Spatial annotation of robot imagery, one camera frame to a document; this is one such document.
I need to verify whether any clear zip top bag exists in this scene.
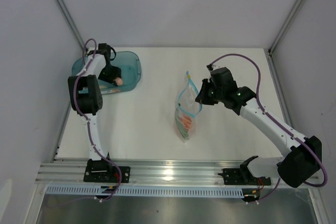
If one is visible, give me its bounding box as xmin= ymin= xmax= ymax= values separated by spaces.
xmin=174 ymin=71 xmax=202 ymax=143

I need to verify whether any green toy pepper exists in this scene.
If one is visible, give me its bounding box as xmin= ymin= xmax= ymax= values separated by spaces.
xmin=178 ymin=127 xmax=189 ymax=139

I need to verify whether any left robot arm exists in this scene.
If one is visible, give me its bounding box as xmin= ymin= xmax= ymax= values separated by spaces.
xmin=68 ymin=43 xmax=123 ymax=182

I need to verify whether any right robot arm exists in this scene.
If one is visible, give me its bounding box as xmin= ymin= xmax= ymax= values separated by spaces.
xmin=195 ymin=67 xmax=322 ymax=188

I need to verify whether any teal plastic tub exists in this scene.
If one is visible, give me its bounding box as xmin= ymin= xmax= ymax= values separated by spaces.
xmin=71 ymin=50 xmax=143 ymax=95

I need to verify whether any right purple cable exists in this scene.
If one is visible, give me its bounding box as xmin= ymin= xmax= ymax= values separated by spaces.
xmin=206 ymin=54 xmax=328 ymax=205

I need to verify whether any right frame post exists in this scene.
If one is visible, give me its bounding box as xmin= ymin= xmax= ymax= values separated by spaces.
xmin=268 ymin=0 xmax=306 ymax=57

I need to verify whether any frame post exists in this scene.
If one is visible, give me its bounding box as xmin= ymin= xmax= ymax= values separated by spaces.
xmin=268 ymin=0 xmax=306 ymax=57
xmin=54 ymin=0 xmax=85 ymax=49

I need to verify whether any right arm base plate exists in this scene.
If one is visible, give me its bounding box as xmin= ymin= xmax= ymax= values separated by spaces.
xmin=218 ymin=168 xmax=271 ymax=186

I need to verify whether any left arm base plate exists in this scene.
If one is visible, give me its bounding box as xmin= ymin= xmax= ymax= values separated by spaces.
xmin=83 ymin=159 xmax=131 ymax=183

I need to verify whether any aluminium mounting rail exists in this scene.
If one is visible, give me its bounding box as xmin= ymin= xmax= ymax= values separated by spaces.
xmin=35 ymin=159 xmax=240 ymax=187

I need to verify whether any left frame post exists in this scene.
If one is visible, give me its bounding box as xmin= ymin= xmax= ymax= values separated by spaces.
xmin=54 ymin=0 xmax=85 ymax=49

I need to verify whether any slotted cable duct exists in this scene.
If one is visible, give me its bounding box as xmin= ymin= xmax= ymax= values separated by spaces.
xmin=46 ymin=184 xmax=244 ymax=199

